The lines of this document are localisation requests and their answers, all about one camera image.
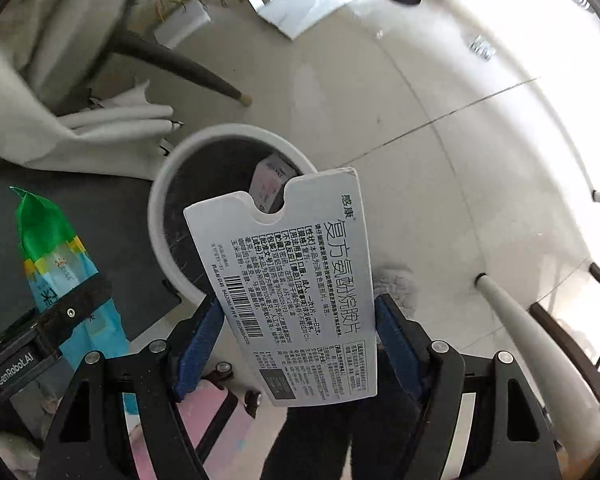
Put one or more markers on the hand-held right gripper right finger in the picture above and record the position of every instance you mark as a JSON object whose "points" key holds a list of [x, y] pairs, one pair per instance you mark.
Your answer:
{"points": [[397, 345]]}

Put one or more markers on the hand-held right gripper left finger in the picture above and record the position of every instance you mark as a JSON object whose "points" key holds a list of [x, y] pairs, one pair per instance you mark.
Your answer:
{"points": [[197, 355]]}

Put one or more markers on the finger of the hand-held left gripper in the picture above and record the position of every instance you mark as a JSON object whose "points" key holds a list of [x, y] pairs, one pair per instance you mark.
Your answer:
{"points": [[77, 305]]}

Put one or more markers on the green and blue snack packet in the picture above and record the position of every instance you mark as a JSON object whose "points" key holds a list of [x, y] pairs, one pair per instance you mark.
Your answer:
{"points": [[47, 240]]}

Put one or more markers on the white printed medicine box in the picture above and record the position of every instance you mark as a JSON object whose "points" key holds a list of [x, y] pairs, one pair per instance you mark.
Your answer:
{"points": [[300, 290]]}

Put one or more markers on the white round trash bin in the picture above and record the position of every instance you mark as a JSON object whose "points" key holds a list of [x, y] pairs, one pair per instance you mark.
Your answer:
{"points": [[156, 210]]}

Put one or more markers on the small white carton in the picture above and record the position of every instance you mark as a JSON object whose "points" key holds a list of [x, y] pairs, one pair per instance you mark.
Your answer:
{"points": [[272, 182]]}

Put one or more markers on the person's dark trouser leg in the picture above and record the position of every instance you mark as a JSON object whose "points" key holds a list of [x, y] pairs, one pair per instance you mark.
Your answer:
{"points": [[340, 440]]}

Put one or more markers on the white folded cloth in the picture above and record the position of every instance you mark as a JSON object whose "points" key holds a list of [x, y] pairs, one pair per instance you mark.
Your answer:
{"points": [[120, 122]]}

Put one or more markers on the chair with white cloth cover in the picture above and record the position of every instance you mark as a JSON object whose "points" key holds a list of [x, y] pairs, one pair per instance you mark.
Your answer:
{"points": [[40, 60]]}

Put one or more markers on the white foam box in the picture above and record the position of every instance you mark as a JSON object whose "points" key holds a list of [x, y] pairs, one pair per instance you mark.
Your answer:
{"points": [[182, 22]]}

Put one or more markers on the small clear plastic wrapper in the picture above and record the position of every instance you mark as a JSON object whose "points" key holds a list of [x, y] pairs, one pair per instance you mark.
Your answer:
{"points": [[482, 47]]}

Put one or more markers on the brown wooden chair frame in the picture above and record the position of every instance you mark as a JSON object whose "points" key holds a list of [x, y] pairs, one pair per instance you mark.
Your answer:
{"points": [[575, 345]]}

